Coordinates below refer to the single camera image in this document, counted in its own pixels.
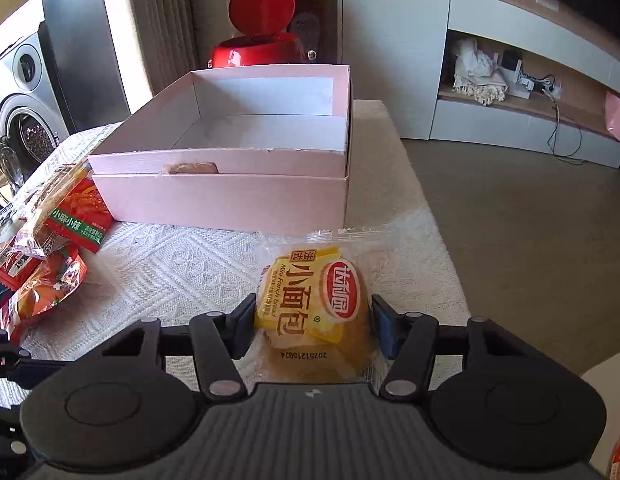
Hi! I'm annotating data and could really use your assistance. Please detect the lower washing machine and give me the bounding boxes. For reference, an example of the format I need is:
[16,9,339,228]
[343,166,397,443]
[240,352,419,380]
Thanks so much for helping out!
[0,95,73,166]

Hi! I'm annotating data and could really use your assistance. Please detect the red green snack packet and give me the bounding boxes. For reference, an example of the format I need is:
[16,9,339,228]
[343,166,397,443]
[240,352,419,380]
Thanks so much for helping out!
[24,162,113,253]

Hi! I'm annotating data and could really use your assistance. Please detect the pink cardboard box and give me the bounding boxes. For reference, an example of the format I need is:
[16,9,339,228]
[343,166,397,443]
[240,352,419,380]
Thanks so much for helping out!
[88,64,351,236]

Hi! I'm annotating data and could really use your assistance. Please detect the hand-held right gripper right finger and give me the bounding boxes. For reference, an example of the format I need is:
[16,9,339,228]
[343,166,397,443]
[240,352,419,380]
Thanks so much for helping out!
[372,295,528,401]

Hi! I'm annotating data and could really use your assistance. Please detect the upper washing machine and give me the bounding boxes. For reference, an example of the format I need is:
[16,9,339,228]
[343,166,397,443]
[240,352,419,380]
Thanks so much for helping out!
[0,0,65,106]

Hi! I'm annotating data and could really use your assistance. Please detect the orange snack packet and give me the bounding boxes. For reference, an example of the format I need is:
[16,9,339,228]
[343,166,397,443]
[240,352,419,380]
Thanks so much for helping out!
[7,245,88,346]

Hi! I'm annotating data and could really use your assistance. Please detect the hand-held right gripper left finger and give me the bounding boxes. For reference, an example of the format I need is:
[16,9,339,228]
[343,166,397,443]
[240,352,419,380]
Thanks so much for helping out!
[97,294,257,403]

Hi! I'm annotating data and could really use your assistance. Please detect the white wall shelf unit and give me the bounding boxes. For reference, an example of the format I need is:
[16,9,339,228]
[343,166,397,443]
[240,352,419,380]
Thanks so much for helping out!
[340,0,620,171]

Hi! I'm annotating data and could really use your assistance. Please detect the black cable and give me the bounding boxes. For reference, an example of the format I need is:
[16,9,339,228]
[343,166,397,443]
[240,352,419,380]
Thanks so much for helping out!
[546,77,587,166]

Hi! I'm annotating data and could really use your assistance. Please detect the pink bag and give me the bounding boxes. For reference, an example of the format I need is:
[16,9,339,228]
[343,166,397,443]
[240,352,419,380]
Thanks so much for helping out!
[604,91,620,143]

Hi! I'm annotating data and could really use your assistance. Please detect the red trash bin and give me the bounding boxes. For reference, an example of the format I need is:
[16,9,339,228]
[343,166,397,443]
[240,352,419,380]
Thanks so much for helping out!
[210,0,318,68]

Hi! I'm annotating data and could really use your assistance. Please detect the beige curtain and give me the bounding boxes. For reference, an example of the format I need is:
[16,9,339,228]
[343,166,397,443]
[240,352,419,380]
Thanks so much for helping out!
[100,0,197,106]

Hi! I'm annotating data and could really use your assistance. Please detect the white towel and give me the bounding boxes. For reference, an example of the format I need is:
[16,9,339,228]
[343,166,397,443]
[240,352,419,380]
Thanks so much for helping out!
[450,37,508,106]

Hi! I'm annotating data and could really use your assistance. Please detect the yellow bread packet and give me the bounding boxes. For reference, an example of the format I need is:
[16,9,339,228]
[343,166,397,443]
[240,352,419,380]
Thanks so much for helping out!
[257,227,385,386]

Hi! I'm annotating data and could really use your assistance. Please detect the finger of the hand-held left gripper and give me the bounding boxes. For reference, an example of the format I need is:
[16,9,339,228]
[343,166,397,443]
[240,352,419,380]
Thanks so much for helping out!
[0,329,58,388]

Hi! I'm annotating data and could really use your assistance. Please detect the grey tall cabinet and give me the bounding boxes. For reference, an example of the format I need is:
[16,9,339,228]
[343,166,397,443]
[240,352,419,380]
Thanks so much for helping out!
[38,0,131,136]

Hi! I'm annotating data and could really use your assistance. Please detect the white textured tablecloth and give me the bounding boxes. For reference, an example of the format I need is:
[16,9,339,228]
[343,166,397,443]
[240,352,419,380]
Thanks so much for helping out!
[0,100,473,411]

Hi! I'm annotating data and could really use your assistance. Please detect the washing machine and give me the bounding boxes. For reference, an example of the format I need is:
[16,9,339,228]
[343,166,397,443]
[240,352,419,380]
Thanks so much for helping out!
[0,95,73,166]
[0,0,65,106]

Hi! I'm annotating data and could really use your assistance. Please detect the clear glass vessel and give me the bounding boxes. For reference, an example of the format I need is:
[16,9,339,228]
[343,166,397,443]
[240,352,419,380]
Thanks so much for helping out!
[0,140,23,201]

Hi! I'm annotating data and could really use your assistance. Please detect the white electronic devices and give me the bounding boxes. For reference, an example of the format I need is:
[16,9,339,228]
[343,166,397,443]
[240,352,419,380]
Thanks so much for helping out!
[499,49,562,101]

